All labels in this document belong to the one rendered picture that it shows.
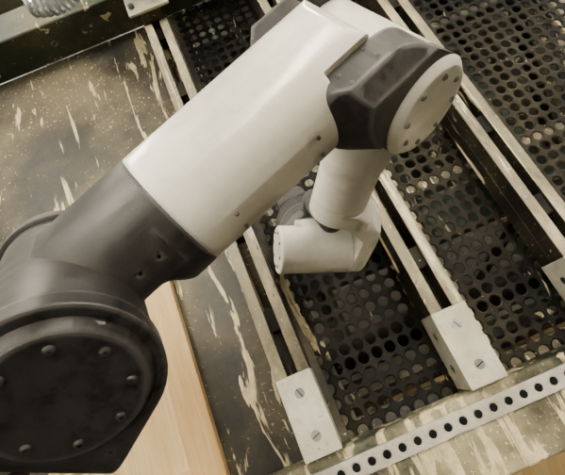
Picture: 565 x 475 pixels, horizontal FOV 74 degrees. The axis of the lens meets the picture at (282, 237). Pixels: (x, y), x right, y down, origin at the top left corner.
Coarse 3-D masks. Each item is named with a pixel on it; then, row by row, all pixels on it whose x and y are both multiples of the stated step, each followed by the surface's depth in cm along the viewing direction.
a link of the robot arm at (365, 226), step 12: (312, 192) 43; (312, 204) 43; (372, 204) 46; (324, 216) 42; (336, 216) 41; (348, 216) 41; (360, 216) 42; (372, 216) 44; (336, 228) 43; (348, 228) 43; (360, 228) 43; (372, 228) 44; (360, 240) 45; (372, 240) 46; (360, 252) 47; (372, 252) 48; (360, 264) 49
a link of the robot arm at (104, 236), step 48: (96, 192) 22; (144, 192) 21; (48, 240) 22; (96, 240) 21; (144, 240) 21; (192, 240) 22; (0, 288) 19; (48, 288) 18; (96, 288) 19; (144, 288) 22
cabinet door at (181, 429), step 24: (168, 288) 73; (168, 312) 72; (168, 336) 70; (168, 360) 69; (192, 360) 68; (168, 384) 67; (192, 384) 67; (168, 408) 66; (192, 408) 66; (144, 432) 65; (168, 432) 65; (192, 432) 64; (216, 432) 65; (144, 456) 64; (168, 456) 64; (192, 456) 63; (216, 456) 63
